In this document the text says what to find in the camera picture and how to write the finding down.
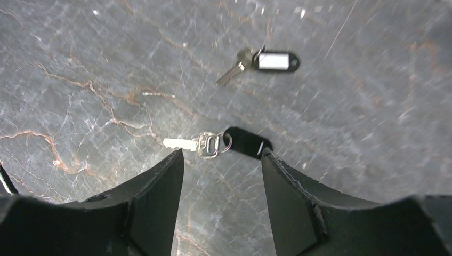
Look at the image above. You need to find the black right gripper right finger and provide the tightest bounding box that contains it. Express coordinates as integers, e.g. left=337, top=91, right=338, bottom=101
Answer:
left=261, top=149, right=451, bottom=255

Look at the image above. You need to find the key with black tag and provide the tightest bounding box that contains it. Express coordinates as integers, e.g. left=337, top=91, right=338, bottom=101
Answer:
left=163, top=126, right=273, bottom=160
left=216, top=46, right=301, bottom=86

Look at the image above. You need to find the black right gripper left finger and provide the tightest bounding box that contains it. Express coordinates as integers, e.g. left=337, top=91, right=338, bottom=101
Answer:
left=1, top=150, right=184, bottom=255

